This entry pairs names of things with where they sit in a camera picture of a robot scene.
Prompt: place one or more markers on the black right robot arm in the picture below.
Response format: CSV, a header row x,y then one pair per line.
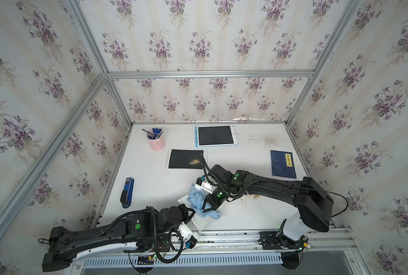
x,y
314,204

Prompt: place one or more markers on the small green circuit board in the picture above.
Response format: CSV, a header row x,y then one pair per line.
x,y
146,260

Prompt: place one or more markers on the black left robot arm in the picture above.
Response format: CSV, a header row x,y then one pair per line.
x,y
147,229

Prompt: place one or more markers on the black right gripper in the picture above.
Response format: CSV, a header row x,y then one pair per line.
x,y
212,204

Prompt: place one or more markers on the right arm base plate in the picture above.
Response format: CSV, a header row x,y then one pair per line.
x,y
272,240

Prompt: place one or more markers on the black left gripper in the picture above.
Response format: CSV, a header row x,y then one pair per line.
x,y
186,212

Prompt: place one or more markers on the light blue microfiber cloth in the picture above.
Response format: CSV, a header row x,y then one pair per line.
x,y
200,202

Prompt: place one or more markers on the blue framed drawing tablet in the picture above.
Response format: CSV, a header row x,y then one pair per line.
x,y
214,136

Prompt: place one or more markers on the dark blue book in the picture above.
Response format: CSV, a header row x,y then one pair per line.
x,y
282,164

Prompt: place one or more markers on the pink pen cup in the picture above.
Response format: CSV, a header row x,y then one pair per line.
x,y
156,144

